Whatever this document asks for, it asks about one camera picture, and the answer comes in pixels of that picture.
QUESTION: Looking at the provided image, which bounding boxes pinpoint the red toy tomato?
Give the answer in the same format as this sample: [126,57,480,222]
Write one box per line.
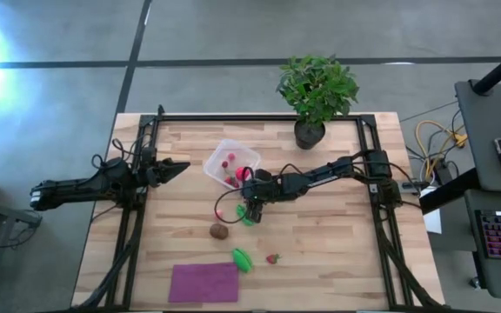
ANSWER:
[235,165,253,183]

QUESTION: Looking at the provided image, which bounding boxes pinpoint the black pole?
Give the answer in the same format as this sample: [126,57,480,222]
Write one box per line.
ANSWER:
[471,40,501,97]

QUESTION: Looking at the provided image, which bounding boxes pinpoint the brown toy kiwi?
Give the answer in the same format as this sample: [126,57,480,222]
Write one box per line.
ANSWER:
[209,223,230,241]

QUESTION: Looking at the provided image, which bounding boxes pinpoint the black table frame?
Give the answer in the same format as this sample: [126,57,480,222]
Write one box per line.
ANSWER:
[71,103,452,313]

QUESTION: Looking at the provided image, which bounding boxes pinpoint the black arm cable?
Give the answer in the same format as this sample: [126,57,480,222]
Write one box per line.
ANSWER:
[213,186,257,226]
[90,137,148,172]

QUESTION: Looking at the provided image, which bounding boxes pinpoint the purple folded cloth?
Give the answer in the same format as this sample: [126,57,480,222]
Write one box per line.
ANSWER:
[167,262,241,304]

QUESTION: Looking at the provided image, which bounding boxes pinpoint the clear plastic tupperware container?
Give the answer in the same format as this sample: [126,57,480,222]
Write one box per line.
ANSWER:
[202,137,263,191]

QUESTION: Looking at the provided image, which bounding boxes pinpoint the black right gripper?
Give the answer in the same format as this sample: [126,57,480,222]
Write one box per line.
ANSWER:
[240,170,280,225]

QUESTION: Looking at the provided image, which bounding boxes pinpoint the yellow cable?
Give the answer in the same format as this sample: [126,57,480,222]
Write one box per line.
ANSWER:
[414,119,470,176]

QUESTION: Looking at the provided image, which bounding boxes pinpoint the green toy vegetable half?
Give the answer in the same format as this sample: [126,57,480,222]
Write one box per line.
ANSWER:
[235,203,257,228]
[231,247,255,275]

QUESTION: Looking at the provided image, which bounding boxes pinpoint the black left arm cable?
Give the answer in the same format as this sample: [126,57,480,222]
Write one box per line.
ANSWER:
[90,137,148,172]

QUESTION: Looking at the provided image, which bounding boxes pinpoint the potted green plant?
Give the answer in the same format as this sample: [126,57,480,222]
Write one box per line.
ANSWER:
[275,53,361,151]

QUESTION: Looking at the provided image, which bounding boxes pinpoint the white paper sheet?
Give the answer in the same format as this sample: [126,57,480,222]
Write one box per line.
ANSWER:
[419,185,444,236]

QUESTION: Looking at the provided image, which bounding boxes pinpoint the black desk beam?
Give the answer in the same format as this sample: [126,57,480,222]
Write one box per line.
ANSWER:
[419,166,480,216]

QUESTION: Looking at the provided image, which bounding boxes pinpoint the grey keyboard tray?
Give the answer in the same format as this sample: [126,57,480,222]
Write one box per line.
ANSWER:
[463,188,501,303]

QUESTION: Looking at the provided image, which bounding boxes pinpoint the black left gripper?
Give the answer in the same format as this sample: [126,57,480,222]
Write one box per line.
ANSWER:
[138,158,191,190]

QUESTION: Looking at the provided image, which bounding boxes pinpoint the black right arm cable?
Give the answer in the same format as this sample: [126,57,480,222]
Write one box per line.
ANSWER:
[213,186,257,226]

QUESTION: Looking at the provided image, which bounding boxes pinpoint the grey desk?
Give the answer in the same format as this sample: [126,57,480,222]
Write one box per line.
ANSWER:
[454,78,501,195]

